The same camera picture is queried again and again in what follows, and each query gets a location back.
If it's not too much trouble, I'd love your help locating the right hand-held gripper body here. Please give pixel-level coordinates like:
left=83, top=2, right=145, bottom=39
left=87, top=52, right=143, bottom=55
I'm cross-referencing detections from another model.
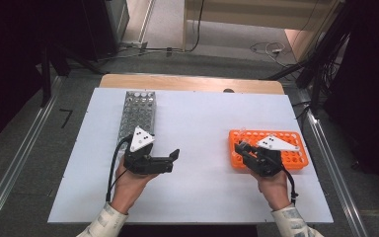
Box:
left=243, top=134, right=301, bottom=178

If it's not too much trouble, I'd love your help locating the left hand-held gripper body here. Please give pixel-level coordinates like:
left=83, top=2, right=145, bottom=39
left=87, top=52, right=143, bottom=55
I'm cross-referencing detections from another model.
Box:
left=123, top=125, right=161, bottom=175

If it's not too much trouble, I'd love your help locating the orange test tube rack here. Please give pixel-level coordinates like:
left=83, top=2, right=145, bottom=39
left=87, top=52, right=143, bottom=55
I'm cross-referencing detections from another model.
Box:
left=228, top=128, right=310, bottom=172

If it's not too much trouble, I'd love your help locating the metal test tube rack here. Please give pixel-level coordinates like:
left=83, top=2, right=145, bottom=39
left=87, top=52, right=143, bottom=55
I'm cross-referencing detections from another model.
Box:
left=116, top=90, right=157, bottom=153

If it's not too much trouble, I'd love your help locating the person's left hand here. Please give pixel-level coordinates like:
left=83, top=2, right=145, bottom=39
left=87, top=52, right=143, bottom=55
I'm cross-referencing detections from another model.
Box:
left=110, top=161, right=159, bottom=215

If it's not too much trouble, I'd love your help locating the person's right hand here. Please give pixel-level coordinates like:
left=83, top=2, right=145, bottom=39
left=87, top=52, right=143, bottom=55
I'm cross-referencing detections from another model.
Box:
left=250, top=167, right=292, bottom=211

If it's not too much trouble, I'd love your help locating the white board sheet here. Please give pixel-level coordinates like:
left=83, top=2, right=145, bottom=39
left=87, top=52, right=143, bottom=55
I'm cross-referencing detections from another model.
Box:
left=47, top=87, right=335, bottom=225

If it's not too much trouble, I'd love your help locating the wooden table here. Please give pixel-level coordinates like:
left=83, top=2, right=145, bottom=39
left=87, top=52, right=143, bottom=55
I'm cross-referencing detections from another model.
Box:
left=98, top=73, right=285, bottom=96

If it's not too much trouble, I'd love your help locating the grey power strip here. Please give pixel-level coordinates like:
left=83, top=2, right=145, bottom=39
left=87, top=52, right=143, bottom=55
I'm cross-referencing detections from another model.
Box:
left=119, top=39, right=149, bottom=50

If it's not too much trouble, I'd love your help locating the black metal stand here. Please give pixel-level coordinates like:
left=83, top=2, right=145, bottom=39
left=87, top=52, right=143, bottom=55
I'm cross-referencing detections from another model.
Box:
left=38, top=42, right=108, bottom=108

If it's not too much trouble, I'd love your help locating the black curtain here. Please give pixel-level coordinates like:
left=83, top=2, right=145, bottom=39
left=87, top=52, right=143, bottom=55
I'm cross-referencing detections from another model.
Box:
left=0, top=0, right=83, bottom=152
left=324, top=0, right=379, bottom=205

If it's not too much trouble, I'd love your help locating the light wooden furniture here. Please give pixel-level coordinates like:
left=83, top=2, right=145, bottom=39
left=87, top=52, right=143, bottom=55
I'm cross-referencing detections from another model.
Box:
left=182, top=0, right=343, bottom=63

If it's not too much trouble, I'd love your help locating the light metal strip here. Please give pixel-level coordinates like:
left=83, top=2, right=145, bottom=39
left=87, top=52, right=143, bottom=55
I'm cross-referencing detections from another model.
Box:
left=137, top=0, right=156, bottom=43

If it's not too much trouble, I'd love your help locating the dark grey cabinet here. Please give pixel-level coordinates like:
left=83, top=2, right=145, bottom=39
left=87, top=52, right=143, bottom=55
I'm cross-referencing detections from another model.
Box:
left=78, top=0, right=131, bottom=63

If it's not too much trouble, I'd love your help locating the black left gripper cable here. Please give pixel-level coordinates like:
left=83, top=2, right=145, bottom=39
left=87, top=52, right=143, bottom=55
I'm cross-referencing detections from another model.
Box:
left=105, top=134, right=133, bottom=202

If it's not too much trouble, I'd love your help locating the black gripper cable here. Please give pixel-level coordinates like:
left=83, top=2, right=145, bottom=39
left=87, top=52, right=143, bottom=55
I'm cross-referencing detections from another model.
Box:
left=279, top=164, right=300, bottom=205
left=105, top=134, right=133, bottom=202

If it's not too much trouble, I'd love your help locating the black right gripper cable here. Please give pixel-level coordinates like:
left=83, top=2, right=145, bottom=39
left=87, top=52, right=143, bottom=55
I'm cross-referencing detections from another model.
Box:
left=279, top=164, right=300, bottom=205

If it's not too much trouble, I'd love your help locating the metal floor rail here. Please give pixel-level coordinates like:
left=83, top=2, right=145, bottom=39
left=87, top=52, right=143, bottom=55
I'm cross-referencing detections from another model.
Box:
left=0, top=76, right=63, bottom=237
left=295, top=87, right=371, bottom=237

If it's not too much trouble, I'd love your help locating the black stand with cables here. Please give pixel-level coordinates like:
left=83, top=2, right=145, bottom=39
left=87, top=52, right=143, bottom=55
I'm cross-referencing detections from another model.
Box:
left=265, top=0, right=353, bottom=115

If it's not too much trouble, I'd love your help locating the white cable with plug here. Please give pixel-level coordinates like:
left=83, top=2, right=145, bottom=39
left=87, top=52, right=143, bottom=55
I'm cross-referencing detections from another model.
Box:
left=249, top=40, right=292, bottom=68

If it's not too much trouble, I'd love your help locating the black hanging cable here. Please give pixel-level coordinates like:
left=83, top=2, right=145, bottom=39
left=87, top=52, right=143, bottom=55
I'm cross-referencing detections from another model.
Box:
left=184, top=0, right=206, bottom=53

